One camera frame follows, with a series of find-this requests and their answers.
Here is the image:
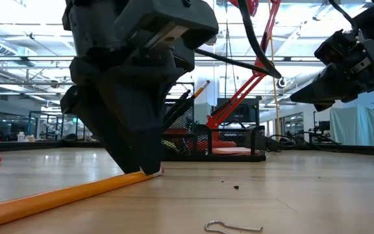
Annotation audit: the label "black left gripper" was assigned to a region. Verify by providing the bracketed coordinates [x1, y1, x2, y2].
[62, 0, 219, 176]

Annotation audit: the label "yellow pencil with eraser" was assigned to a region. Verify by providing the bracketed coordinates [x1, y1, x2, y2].
[0, 168, 166, 231]
[192, 80, 212, 99]

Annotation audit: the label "pink sticky notes pad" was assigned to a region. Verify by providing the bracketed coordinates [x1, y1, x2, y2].
[211, 146, 253, 157]

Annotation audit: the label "black mesh desk organizer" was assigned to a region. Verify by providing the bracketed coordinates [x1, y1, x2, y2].
[160, 97, 267, 163]

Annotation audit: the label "teal hanging cloth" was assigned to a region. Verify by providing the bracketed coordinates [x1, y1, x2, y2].
[329, 105, 374, 146]

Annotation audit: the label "black framed robot cell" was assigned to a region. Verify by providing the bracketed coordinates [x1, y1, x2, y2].
[27, 111, 77, 141]

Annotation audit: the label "yellow hanging cable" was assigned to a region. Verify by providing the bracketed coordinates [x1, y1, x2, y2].
[269, 32, 281, 139]

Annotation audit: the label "black lamp power cable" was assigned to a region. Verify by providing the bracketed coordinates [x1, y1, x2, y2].
[264, 133, 340, 153]

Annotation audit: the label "black metal table frame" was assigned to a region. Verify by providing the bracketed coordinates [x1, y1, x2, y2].
[0, 140, 374, 157]

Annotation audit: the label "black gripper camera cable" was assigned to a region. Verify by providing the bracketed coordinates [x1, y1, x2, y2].
[195, 0, 282, 80]

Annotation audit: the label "loose silver clip wire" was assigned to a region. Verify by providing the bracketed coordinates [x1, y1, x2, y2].
[205, 220, 264, 234]

